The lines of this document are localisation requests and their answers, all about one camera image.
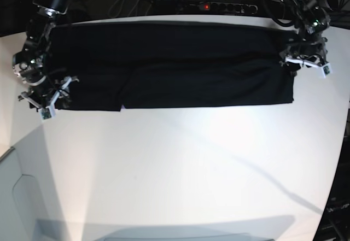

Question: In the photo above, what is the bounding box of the black power strip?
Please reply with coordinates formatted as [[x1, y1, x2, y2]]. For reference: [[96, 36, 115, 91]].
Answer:
[[179, 2, 258, 16]]

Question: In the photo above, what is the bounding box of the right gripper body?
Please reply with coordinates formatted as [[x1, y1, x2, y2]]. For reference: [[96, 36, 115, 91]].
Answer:
[[17, 75, 79, 110]]

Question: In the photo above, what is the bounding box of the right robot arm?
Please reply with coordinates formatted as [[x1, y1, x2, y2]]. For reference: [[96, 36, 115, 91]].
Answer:
[[12, 0, 72, 112]]

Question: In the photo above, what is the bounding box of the black T-shirt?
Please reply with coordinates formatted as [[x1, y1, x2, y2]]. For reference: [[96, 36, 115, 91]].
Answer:
[[45, 22, 297, 111]]

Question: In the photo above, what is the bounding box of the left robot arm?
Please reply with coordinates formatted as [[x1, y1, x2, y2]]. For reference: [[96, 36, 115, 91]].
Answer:
[[261, 0, 333, 78]]

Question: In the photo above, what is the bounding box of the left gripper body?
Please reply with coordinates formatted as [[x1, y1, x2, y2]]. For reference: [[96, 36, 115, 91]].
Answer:
[[279, 37, 328, 68]]

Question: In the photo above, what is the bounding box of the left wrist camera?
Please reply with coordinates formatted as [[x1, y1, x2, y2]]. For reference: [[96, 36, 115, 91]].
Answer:
[[321, 62, 333, 78]]

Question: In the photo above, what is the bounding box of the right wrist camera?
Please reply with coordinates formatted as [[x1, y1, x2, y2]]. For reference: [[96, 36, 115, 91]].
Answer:
[[38, 106, 56, 121]]

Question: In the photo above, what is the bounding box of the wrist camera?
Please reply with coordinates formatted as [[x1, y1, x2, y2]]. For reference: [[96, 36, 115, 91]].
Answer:
[[38, 106, 56, 121], [321, 62, 333, 78]]

